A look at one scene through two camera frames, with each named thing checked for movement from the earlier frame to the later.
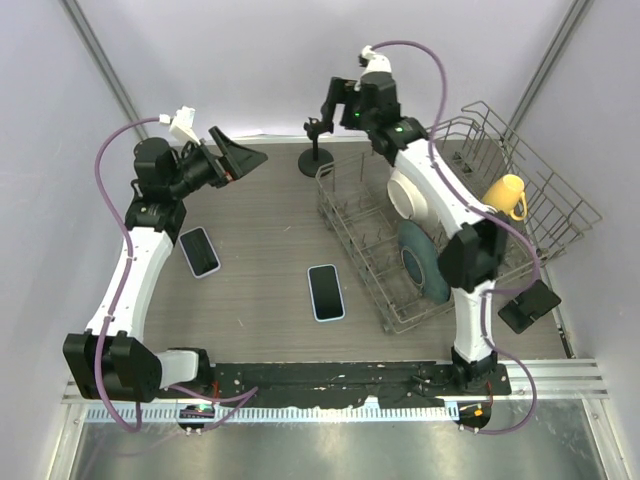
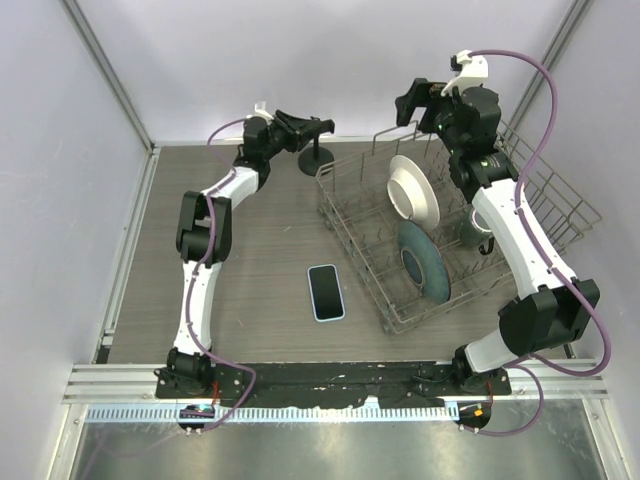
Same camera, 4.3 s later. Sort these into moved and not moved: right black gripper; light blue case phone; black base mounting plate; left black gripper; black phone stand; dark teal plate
Moved: right black gripper; left black gripper
Not moved: light blue case phone; black phone stand; dark teal plate; black base mounting plate
